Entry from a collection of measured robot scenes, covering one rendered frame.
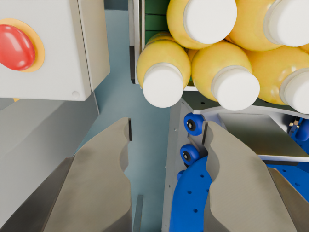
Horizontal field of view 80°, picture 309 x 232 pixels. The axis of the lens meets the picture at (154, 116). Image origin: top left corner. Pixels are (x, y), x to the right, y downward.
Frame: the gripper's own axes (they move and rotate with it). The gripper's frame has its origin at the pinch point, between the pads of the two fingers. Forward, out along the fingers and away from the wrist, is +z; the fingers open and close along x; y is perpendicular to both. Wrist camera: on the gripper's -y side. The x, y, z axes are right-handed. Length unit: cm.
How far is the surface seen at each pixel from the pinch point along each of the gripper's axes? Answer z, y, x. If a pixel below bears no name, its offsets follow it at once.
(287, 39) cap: 6.1, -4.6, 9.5
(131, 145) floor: 116, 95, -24
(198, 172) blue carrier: 13.7, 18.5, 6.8
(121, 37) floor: 116, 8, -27
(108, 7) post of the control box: 28.6, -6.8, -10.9
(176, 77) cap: 6.1, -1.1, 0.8
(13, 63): 4.6, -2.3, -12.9
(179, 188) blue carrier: 10.1, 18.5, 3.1
